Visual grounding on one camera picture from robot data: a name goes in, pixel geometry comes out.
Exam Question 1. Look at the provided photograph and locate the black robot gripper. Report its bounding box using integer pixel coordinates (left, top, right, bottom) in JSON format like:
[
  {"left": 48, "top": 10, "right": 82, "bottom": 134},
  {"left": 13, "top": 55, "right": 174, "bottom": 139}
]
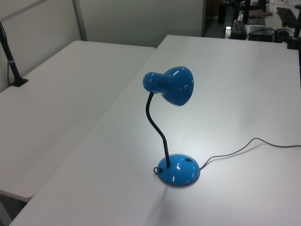
[{"left": 218, "top": 1, "right": 236, "bottom": 38}]

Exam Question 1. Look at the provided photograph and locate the brown cloth item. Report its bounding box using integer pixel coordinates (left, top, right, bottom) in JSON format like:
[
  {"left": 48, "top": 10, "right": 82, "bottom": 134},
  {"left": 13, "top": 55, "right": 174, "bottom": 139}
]
[{"left": 249, "top": 8, "right": 273, "bottom": 18}]

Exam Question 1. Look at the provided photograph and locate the white side table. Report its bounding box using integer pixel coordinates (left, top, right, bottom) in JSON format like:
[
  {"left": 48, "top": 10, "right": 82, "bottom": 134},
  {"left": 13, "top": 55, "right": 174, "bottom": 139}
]
[{"left": 0, "top": 40, "right": 157, "bottom": 199}]

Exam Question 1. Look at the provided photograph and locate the thin black lamp power cable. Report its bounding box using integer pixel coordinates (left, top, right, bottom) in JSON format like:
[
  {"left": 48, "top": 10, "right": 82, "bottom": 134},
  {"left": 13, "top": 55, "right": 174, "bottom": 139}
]
[{"left": 153, "top": 137, "right": 301, "bottom": 176}]

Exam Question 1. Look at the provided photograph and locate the black camera stand with clamp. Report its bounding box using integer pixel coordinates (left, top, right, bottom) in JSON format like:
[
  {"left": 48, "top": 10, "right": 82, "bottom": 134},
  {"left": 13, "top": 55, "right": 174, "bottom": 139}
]
[{"left": 0, "top": 20, "right": 29, "bottom": 88}]

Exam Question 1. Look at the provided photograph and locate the grey partition frame post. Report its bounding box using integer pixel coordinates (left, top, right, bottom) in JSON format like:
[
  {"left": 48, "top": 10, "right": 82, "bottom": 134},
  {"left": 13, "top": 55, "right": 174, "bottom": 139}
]
[{"left": 71, "top": 0, "right": 88, "bottom": 42}]

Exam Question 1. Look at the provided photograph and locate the black camera mount with clamp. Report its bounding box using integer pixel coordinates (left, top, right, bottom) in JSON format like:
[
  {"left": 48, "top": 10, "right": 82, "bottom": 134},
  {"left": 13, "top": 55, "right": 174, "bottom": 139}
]
[{"left": 285, "top": 13, "right": 301, "bottom": 50}]

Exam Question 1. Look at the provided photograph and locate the black electronics box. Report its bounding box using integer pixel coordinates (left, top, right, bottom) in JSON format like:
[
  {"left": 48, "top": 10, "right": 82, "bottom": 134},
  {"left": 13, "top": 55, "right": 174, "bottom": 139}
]
[{"left": 246, "top": 25, "right": 276, "bottom": 42}]

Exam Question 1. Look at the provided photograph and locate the blue gooseneck desk lamp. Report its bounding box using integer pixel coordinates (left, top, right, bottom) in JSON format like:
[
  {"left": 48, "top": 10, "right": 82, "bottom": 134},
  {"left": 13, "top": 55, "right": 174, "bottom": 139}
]
[{"left": 142, "top": 65, "right": 201, "bottom": 188}]

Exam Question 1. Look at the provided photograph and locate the black looped cable bundle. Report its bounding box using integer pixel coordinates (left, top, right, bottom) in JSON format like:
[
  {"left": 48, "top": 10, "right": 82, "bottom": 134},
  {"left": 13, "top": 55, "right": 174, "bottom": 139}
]
[{"left": 275, "top": 27, "right": 290, "bottom": 43}]

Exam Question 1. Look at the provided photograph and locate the black monitor stand pole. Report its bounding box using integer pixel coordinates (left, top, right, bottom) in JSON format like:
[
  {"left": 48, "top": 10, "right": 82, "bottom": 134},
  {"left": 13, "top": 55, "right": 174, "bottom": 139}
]
[{"left": 242, "top": 0, "right": 266, "bottom": 25}]

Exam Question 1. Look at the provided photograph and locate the black keyboard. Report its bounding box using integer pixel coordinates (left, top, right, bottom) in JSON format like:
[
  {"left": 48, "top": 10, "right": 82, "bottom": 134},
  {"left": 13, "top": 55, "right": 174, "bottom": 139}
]
[{"left": 276, "top": 7, "right": 300, "bottom": 27}]

